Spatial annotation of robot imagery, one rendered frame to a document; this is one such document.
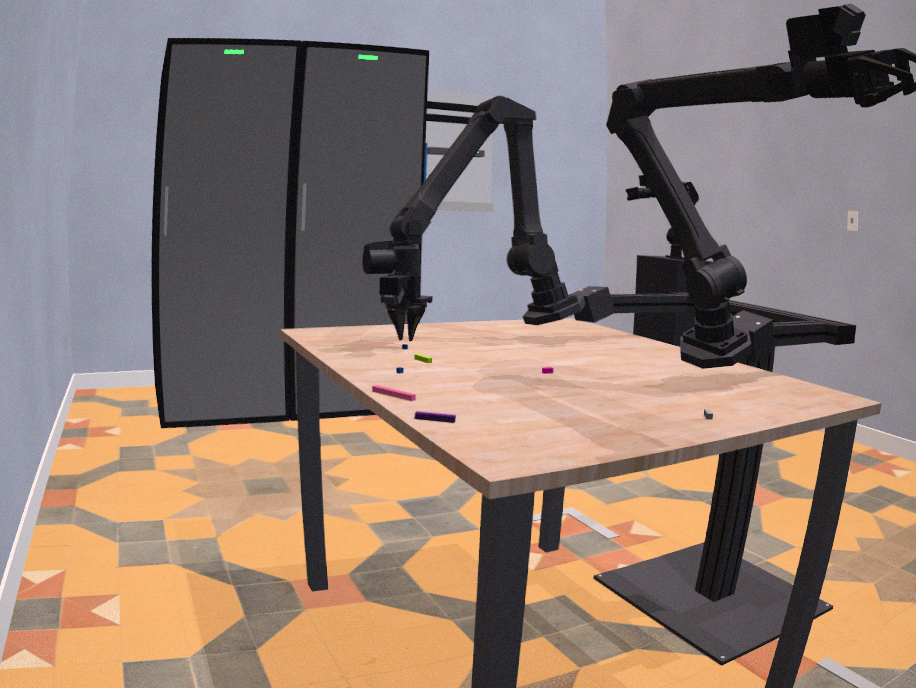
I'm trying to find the purple rod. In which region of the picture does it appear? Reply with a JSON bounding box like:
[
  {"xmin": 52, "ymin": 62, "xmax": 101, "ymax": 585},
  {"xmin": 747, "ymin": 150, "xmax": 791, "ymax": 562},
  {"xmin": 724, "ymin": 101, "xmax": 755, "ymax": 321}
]
[{"xmin": 415, "ymin": 411, "xmax": 456, "ymax": 423}]

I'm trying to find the pink rod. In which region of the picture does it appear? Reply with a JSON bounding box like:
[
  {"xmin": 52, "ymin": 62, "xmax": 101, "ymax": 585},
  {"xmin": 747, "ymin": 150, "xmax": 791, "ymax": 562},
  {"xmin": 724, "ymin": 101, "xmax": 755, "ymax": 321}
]
[{"xmin": 372, "ymin": 385, "xmax": 416, "ymax": 401}]

